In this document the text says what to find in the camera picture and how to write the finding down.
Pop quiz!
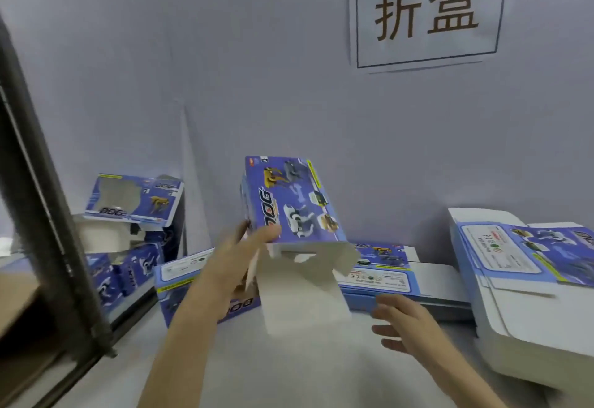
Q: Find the person's left hand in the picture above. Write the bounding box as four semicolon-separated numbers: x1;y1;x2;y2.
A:
197;220;283;313

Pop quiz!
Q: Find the person's right hand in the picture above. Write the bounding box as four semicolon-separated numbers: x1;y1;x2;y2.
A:
370;294;458;373

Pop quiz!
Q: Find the blue dog-print cardboard box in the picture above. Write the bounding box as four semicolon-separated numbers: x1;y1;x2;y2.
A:
153;245;263;328
240;155;361;336

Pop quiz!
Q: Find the pile of blue boxes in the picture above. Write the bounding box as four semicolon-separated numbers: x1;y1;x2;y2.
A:
72;173;187;316

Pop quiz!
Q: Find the person's right forearm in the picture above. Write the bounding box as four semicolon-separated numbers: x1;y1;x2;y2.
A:
431;346;509;408

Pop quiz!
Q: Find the person's left forearm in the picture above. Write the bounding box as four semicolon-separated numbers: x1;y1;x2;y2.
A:
137;290;233;408

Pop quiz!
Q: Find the brown cardboard sheet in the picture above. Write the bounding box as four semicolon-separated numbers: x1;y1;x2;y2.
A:
0;271;43;339

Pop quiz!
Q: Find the white paper wall sign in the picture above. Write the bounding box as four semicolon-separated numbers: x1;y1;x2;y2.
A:
350;0;512;76

